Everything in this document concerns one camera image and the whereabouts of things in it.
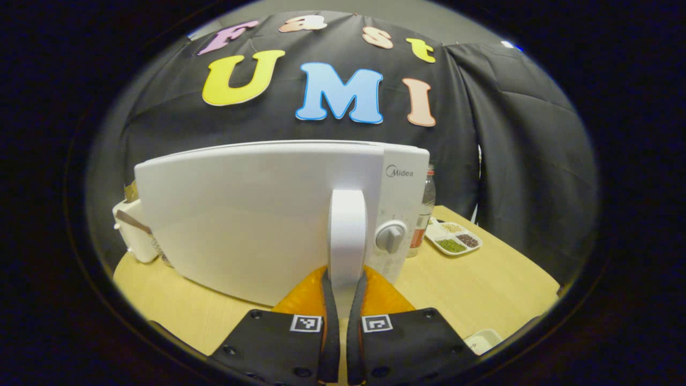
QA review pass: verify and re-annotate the clear bottle with red label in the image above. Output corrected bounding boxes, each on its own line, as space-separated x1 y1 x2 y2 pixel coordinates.
406 165 436 258

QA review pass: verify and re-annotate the white toaster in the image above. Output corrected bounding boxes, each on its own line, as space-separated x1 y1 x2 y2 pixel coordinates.
112 181 162 264

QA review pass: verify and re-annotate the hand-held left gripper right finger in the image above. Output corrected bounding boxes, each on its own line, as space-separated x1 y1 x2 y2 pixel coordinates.
346 265 481 386

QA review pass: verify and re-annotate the white patterned plate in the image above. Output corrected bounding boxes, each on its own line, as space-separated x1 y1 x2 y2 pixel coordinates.
463 328 505 356

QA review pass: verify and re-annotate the black backdrop cloth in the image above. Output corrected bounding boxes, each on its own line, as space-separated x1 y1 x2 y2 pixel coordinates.
87 11 599 286

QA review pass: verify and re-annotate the white divided dish with beans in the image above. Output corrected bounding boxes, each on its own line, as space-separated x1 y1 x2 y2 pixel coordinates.
424 217 483 257

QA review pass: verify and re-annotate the white microwave oven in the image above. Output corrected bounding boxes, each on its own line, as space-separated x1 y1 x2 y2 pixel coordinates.
133 140 431 309

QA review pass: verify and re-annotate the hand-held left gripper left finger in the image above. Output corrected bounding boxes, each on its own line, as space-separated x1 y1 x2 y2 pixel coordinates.
208 265 342 386

